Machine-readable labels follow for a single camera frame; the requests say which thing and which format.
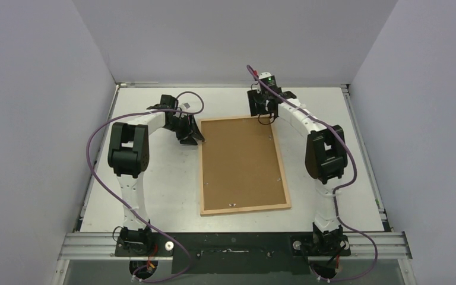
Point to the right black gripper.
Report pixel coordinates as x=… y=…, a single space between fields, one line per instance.
x=261 y=108

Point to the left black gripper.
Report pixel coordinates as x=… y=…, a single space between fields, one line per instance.
x=190 y=132

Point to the brown cardboard backing board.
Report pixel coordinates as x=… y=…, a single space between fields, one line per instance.
x=243 y=165

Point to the wooden picture frame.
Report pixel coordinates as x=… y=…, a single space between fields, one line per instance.
x=285 y=177

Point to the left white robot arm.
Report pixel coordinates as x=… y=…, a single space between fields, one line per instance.
x=129 y=157

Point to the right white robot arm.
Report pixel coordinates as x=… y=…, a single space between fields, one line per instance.
x=325 y=160

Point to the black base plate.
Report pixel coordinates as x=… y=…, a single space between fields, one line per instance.
x=217 y=263

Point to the aluminium rail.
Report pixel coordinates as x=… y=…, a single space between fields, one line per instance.
x=103 y=246

